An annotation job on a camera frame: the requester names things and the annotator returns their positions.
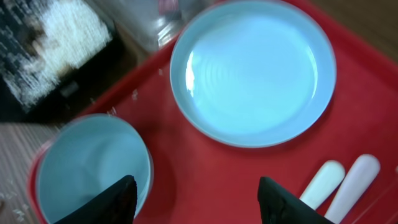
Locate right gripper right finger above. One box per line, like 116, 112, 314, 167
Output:
257, 177, 333, 224

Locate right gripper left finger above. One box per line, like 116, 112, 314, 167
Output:
56, 175, 137, 224

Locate white plastic spoon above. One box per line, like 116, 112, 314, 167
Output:
300, 160, 345, 210

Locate light blue bowl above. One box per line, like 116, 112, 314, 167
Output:
35, 114, 154, 223

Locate white plastic fork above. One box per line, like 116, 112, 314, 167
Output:
325, 154, 381, 224

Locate light blue plate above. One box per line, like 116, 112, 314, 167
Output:
170, 1, 337, 148

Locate black food waste tray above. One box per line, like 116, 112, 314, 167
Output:
1, 7, 137, 123

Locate clear plastic waste bin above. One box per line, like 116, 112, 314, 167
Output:
88, 0, 216, 52

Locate red serving tray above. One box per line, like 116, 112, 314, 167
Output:
27, 1, 397, 223

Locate food scraps and rice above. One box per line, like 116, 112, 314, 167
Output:
1, 0, 113, 111

